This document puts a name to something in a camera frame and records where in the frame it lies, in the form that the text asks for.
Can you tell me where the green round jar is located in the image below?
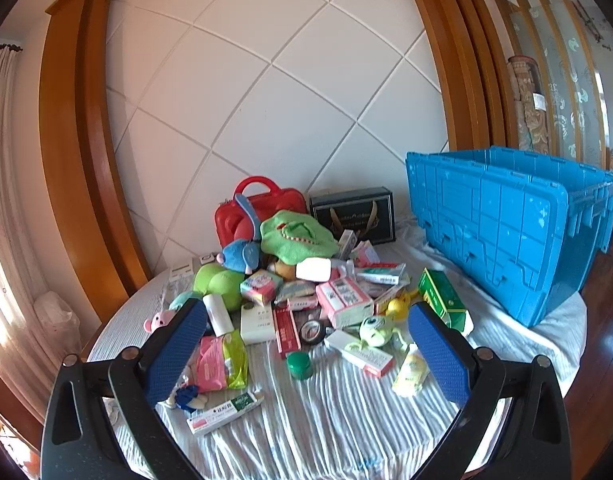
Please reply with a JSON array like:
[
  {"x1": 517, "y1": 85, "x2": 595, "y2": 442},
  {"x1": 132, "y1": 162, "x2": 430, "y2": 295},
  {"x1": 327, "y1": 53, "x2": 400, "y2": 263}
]
[{"x1": 286, "y1": 351, "x2": 313, "y2": 378}]

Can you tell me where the white green tube box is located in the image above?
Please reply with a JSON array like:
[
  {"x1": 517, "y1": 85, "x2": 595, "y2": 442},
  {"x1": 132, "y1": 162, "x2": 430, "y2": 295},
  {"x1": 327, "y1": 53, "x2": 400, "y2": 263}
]
[{"x1": 186, "y1": 391, "x2": 265, "y2": 436}]

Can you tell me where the red medicine box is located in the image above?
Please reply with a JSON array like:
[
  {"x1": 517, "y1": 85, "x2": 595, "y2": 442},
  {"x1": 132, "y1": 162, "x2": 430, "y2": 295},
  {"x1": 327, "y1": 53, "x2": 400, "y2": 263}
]
[{"x1": 272, "y1": 306, "x2": 302, "y2": 359}]

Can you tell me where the white plastic bag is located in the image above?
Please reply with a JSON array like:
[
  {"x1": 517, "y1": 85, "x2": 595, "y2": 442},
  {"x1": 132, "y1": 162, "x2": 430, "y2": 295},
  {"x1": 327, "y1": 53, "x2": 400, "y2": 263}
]
[{"x1": 33, "y1": 291, "x2": 82, "y2": 356}]

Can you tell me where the green white carton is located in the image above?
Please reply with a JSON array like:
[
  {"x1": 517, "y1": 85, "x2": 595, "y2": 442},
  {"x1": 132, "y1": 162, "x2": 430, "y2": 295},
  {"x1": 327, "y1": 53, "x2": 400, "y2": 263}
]
[{"x1": 417, "y1": 267, "x2": 474, "y2": 337}]

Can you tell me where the pale yellow cream pouch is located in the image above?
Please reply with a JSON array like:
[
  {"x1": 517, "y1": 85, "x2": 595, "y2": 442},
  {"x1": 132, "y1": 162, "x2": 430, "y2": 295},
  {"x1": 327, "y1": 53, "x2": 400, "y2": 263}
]
[{"x1": 391, "y1": 344, "x2": 429, "y2": 398}]

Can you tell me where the wooden wall frame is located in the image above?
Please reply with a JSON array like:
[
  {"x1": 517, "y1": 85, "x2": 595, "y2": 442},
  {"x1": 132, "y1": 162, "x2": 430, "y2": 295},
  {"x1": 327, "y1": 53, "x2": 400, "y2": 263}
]
[{"x1": 39, "y1": 0, "x2": 511, "y2": 301}]

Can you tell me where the white printed card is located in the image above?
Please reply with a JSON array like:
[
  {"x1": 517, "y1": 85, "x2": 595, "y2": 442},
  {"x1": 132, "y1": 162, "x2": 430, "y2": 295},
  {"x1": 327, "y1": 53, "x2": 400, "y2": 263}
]
[{"x1": 166, "y1": 259, "x2": 196, "y2": 283}]

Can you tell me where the pink wipes packet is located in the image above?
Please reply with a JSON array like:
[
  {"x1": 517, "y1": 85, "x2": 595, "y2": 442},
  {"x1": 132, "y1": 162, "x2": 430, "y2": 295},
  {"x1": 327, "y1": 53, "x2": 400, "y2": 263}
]
[{"x1": 194, "y1": 336, "x2": 232, "y2": 392}]

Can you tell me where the white plush bunny blue bow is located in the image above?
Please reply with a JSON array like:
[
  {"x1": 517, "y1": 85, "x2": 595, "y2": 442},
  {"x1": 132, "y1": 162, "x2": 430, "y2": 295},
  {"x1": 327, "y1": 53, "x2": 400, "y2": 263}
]
[{"x1": 166, "y1": 382, "x2": 210, "y2": 411}]

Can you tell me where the beige curtain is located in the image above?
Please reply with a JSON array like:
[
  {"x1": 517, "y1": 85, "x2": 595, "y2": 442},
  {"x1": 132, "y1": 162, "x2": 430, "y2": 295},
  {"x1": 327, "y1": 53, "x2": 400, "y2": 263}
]
[{"x1": 0, "y1": 45, "x2": 52, "y2": 411}]

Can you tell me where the white flat box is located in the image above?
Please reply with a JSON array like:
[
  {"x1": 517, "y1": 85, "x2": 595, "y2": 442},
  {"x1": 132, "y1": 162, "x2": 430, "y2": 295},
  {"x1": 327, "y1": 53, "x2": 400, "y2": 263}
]
[{"x1": 240, "y1": 304, "x2": 277, "y2": 346}]

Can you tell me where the lime green plush toy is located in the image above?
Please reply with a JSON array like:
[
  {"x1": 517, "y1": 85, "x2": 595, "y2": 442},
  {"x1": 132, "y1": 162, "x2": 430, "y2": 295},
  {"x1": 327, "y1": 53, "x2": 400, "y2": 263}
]
[{"x1": 193, "y1": 263, "x2": 246, "y2": 313}]

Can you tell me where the white paper roll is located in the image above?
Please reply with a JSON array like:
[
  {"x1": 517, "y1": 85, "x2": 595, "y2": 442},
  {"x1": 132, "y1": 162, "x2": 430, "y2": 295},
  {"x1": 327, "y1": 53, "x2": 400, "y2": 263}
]
[{"x1": 202, "y1": 292, "x2": 236, "y2": 337}]

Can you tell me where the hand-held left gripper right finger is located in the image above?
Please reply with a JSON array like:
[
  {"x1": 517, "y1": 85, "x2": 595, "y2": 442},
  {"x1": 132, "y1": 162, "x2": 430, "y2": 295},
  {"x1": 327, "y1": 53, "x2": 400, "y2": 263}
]
[{"x1": 407, "y1": 301, "x2": 573, "y2": 480}]

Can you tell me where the black gift box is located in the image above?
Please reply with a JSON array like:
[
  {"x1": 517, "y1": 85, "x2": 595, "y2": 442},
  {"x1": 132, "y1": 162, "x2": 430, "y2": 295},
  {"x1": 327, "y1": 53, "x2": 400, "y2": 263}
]
[{"x1": 309, "y1": 186, "x2": 397, "y2": 246}]

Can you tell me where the wooden frosted glass partition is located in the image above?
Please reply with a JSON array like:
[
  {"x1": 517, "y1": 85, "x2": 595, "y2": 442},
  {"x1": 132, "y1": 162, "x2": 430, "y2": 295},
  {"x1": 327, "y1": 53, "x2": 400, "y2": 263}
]
[{"x1": 481, "y1": 0, "x2": 613, "y2": 171}]

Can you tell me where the green one-eyed monster plush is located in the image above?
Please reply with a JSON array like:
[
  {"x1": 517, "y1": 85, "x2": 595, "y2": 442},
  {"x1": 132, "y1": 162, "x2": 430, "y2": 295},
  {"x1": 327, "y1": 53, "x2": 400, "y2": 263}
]
[{"x1": 343, "y1": 314, "x2": 412, "y2": 353}]

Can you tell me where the rolled patterned carpet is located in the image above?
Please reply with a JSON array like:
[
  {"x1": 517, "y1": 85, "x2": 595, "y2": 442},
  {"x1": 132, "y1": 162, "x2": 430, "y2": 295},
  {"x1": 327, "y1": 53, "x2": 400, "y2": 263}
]
[{"x1": 507, "y1": 55, "x2": 549, "y2": 153}]

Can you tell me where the yellow duck toy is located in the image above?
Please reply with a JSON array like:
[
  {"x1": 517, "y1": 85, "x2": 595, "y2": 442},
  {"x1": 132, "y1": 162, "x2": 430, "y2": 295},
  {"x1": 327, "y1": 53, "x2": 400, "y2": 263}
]
[{"x1": 383, "y1": 290, "x2": 422, "y2": 321}]

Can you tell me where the white box with red end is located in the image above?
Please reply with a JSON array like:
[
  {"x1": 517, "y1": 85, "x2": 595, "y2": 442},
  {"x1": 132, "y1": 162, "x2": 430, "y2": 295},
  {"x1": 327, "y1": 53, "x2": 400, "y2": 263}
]
[{"x1": 323, "y1": 329, "x2": 394, "y2": 378}]

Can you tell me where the green crocodile plush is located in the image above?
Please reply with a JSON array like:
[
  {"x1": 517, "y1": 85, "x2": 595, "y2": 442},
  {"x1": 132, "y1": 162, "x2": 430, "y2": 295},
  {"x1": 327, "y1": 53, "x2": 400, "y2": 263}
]
[{"x1": 259, "y1": 209, "x2": 341, "y2": 266}]

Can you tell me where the red plastic carry case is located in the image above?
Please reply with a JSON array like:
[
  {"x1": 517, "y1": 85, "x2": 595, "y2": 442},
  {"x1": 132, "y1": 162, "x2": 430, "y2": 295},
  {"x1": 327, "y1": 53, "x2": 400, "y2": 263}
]
[{"x1": 215, "y1": 176, "x2": 307, "y2": 251}]

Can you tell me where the white green toothpaste box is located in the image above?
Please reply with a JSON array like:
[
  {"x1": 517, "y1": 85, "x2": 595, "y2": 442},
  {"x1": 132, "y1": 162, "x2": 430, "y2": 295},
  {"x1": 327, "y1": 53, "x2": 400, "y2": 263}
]
[{"x1": 356, "y1": 261, "x2": 409, "y2": 286}]

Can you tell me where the blue plush mouse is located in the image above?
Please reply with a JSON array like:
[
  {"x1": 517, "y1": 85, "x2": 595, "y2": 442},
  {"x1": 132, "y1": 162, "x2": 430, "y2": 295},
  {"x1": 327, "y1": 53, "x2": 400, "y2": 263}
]
[{"x1": 221, "y1": 239, "x2": 261, "y2": 276}]

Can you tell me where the brown plush bear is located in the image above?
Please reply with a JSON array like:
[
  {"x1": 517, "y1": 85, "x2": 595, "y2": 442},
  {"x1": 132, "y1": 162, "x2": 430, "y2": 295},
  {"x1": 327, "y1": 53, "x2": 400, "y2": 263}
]
[{"x1": 266, "y1": 257, "x2": 300, "y2": 281}]

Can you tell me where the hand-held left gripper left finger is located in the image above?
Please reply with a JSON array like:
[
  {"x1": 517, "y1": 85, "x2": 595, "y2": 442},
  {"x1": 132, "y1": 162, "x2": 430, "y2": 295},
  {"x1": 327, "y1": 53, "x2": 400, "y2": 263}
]
[{"x1": 40, "y1": 299, "x2": 210, "y2": 480}]

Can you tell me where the pink plush pig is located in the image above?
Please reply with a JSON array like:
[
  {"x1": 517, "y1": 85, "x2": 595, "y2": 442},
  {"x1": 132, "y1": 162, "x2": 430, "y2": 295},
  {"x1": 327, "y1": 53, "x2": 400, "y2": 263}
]
[{"x1": 144, "y1": 310, "x2": 177, "y2": 335}]

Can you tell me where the black tape roll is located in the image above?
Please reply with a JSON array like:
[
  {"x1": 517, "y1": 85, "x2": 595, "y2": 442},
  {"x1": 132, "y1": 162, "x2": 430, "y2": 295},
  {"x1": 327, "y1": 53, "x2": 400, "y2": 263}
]
[{"x1": 299, "y1": 318, "x2": 333, "y2": 347}]

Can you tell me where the teal plush toy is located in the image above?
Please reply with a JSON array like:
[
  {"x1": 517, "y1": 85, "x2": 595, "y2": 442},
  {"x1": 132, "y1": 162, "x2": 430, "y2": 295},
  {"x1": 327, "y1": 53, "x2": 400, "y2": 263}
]
[{"x1": 169, "y1": 290, "x2": 204, "y2": 313}]

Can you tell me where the pale blue tissue pack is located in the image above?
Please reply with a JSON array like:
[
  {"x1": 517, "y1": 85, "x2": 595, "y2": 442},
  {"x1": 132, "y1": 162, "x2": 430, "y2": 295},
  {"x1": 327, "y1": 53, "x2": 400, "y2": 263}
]
[{"x1": 275, "y1": 280, "x2": 319, "y2": 306}]

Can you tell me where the blue plastic crate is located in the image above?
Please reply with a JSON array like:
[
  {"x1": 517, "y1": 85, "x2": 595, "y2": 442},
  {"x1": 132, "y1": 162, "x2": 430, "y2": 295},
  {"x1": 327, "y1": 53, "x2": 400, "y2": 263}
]
[{"x1": 405, "y1": 146, "x2": 613, "y2": 329}]

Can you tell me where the pink sanitary pad packet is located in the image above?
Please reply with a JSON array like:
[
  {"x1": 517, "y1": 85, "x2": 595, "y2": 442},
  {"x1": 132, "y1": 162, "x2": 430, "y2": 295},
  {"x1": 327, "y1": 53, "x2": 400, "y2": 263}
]
[{"x1": 240, "y1": 269, "x2": 283, "y2": 307}]

